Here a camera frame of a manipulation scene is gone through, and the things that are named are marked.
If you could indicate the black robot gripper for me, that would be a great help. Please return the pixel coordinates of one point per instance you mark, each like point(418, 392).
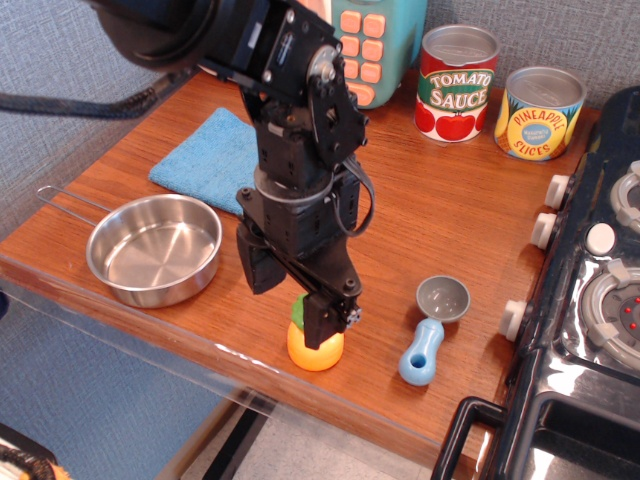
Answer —
point(303, 235)

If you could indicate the orange toy with green cap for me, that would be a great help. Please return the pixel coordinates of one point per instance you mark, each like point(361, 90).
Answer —
point(308, 359)

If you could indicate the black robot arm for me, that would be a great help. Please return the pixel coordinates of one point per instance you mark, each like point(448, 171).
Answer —
point(285, 60)

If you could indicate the tomato sauce can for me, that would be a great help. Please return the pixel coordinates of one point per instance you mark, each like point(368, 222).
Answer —
point(456, 76)

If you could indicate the pineapple slices can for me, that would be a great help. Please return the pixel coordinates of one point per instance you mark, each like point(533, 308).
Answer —
point(539, 111)

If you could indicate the stainless steel pan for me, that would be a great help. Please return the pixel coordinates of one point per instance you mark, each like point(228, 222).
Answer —
point(152, 252)

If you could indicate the blue grey toy scoop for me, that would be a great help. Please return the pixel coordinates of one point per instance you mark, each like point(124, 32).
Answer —
point(442, 300)

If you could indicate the blue folded cloth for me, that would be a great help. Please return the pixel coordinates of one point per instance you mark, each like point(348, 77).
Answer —
point(213, 163)

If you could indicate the teal toy microwave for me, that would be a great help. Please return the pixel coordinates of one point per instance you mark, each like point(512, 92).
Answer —
point(380, 41)

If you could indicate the orange plush toy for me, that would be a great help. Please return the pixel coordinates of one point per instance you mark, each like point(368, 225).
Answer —
point(20, 465)

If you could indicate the black toy stove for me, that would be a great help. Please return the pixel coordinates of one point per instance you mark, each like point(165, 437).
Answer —
point(572, 404)

